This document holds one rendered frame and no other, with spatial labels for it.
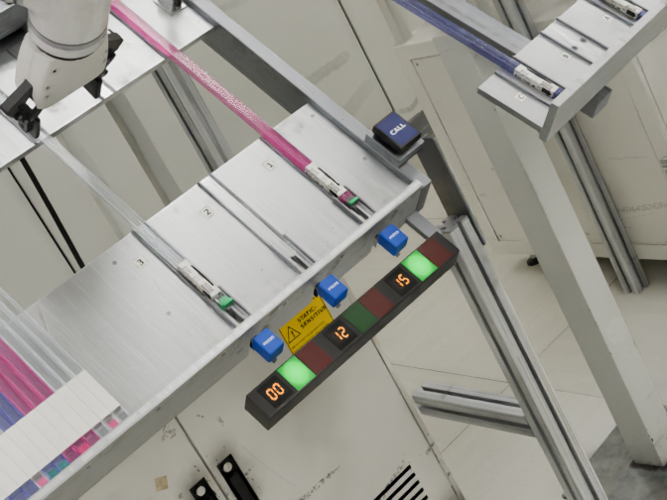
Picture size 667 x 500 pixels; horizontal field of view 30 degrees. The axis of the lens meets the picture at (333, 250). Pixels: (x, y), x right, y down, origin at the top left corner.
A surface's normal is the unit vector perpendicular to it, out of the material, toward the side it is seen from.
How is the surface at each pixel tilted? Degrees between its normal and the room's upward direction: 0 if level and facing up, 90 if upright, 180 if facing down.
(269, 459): 90
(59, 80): 147
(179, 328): 47
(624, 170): 90
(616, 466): 0
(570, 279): 90
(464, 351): 0
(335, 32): 90
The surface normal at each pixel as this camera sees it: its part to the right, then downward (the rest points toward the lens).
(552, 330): -0.45, -0.83
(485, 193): -0.69, 0.56
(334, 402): 0.58, 0.03
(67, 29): 0.02, 0.90
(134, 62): 0.11, -0.55
